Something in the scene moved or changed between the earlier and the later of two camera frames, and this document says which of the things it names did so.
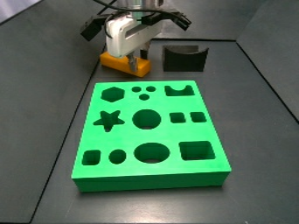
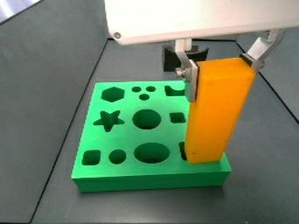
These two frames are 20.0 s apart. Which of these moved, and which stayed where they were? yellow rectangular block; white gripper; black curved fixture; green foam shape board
Moved: yellow rectangular block; white gripper
Stayed: black curved fixture; green foam shape board
